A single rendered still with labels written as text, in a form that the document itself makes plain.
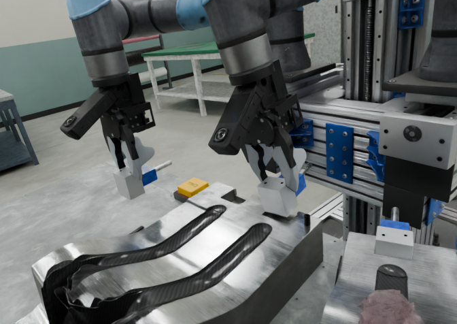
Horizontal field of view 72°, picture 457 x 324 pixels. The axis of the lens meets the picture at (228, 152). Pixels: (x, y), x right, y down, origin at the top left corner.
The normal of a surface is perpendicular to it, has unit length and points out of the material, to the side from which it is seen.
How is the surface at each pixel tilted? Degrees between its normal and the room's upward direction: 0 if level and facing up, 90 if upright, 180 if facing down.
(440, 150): 90
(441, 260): 0
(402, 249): 90
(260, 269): 3
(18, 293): 0
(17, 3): 90
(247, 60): 90
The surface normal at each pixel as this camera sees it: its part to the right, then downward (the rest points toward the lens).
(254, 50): 0.29, 0.29
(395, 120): -0.78, 0.34
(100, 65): 0.03, 0.39
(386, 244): -0.45, 0.40
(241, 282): -0.15, -0.90
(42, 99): 0.66, 0.21
